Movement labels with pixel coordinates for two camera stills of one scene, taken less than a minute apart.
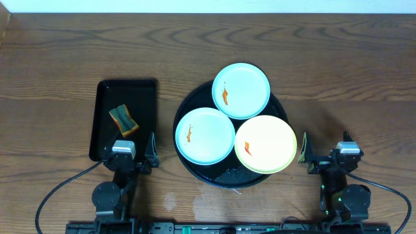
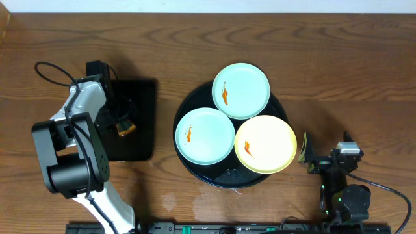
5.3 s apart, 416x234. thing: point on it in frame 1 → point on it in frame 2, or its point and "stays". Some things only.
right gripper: (320, 162) stays
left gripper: (129, 164) → (114, 120)
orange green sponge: (121, 116) stays
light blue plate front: (205, 136) stays
